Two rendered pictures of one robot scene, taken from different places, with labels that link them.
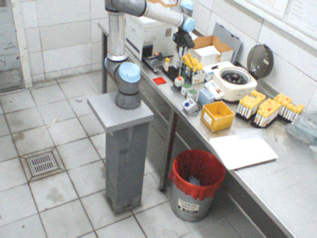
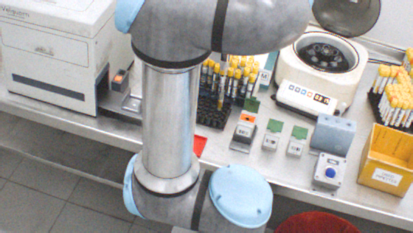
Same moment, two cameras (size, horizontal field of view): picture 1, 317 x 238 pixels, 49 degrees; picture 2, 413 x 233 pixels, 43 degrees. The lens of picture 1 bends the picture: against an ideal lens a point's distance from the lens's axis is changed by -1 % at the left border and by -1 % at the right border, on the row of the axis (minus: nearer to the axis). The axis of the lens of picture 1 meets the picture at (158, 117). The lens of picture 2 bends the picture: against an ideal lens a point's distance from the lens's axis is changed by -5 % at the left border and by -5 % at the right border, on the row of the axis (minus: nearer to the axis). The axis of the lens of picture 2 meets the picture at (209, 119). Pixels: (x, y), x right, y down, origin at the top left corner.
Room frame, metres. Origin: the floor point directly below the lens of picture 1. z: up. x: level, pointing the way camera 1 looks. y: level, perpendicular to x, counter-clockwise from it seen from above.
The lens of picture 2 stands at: (1.23, 0.68, 1.88)
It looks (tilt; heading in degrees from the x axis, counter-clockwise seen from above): 43 degrees down; 314
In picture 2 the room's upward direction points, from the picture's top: 9 degrees clockwise
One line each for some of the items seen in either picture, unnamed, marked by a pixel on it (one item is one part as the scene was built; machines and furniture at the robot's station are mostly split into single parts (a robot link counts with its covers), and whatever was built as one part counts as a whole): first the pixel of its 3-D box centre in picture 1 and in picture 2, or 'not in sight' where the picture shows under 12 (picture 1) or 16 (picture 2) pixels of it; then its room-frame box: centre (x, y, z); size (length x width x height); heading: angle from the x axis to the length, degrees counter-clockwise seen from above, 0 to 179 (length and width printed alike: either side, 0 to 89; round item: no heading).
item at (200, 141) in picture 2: (159, 80); (190, 144); (1.93, 0.02, 0.88); 0.07 x 0.07 x 0.01; 34
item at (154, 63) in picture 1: (151, 60); (126, 101); (2.11, 0.09, 0.92); 0.21 x 0.07 x 0.05; 34
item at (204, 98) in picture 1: (205, 100); (332, 136); (1.71, -0.27, 0.92); 0.10 x 0.07 x 0.10; 36
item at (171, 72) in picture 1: (174, 69); (198, 95); (2.02, -0.07, 0.93); 0.17 x 0.09 x 0.11; 34
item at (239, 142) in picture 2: (178, 86); (244, 134); (1.87, -0.11, 0.89); 0.09 x 0.05 x 0.04; 123
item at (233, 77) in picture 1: (234, 80); (324, 60); (1.92, -0.45, 0.97); 0.15 x 0.15 x 0.07
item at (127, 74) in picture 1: (129, 77); (234, 206); (1.62, 0.19, 1.08); 0.13 x 0.12 x 0.14; 37
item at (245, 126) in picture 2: (179, 82); (245, 126); (1.87, -0.11, 0.92); 0.05 x 0.04 x 0.06; 123
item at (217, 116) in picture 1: (217, 116); (389, 160); (1.57, -0.33, 0.92); 0.13 x 0.13 x 0.10; 31
